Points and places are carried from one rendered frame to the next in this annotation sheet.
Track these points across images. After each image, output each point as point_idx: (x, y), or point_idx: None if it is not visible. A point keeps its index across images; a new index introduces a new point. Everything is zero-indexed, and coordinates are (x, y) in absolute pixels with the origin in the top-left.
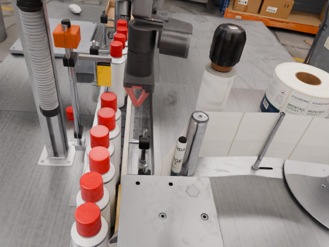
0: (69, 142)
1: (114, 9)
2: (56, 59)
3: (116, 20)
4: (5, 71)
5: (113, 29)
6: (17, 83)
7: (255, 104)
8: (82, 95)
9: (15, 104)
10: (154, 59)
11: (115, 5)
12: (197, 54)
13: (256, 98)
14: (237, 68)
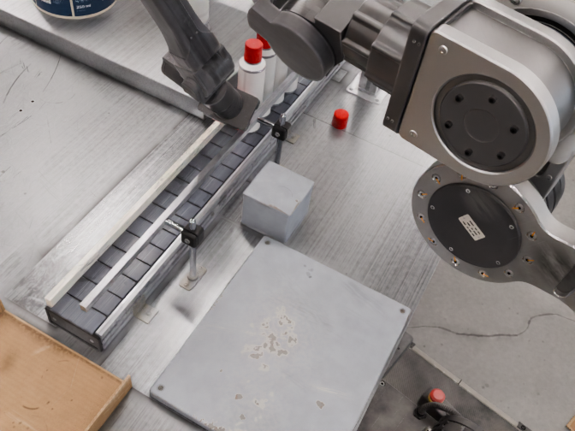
0: (354, 92)
1: (229, 94)
2: (322, 261)
3: (236, 91)
4: (420, 255)
5: (111, 360)
6: (401, 215)
7: (96, 20)
8: (310, 153)
9: (408, 172)
10: (117, 192)
11: (228, 87)
12: (2, 174)
13: (80, 24)
14: None
